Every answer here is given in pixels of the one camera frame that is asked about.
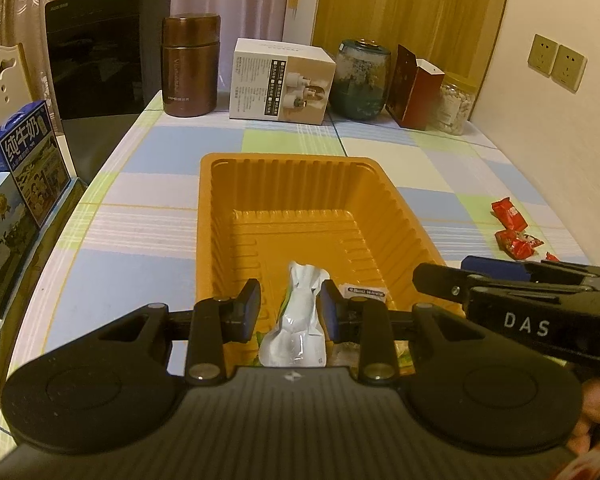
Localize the white snack packet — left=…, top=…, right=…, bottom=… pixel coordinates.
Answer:
left=259, top=261, right=330, bottom=367

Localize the small red candy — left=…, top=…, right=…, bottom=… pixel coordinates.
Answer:
left=544, top=252, right=560, bottom=262

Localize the large red candy packet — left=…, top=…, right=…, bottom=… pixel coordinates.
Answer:
left=491, top=197, right=528, bottom=232

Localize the orange plastic tray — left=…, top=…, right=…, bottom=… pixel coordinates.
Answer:
left=196, top=153, right=443, bottom=336

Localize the person's right hand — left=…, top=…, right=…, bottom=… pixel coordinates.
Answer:
left=567, top=378, right=600, bottom=455

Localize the clear seed snack packet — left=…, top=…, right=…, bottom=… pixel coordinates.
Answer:
left=329, top=287, right=396, bottom=372

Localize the checkered tablecloth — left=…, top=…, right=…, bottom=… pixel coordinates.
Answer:
left=0, top=90, right=594, bottom=463

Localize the clear jar of nuts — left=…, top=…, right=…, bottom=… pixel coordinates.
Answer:
left=431, top=73, right=478, bottom=136

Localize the dark red open box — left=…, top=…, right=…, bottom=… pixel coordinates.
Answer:
left=386, top=44, right=444, bottom=130

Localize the light blue carton box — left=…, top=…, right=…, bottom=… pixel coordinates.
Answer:
left=0, top=172, right=38, bottom=318

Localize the green glass jar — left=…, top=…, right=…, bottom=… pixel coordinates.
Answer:
left=329, top=39, right=391, bottom=120

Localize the white product box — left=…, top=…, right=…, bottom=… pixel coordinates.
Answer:
left=230, top=38, right=336, bottom=126

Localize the yellow curtain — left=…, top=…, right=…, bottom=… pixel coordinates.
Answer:
left=312, top=0, right=506, bottom=88

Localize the blue milk carton box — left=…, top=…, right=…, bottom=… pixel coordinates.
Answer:
left=0, top=101, right=70, bottom=228

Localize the brown metal canister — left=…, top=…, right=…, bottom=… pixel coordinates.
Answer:
left=161, top=13, right=221, bottom=117

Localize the black appliance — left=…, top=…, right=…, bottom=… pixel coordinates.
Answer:
left=45, top=0, right=171, bottom=183

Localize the white wooden chair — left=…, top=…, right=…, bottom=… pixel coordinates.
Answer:
left=0, top=44, right=33, bottom=127

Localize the double wall socket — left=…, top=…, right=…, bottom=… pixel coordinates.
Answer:
left=527, top=35, right=588, bottom=93

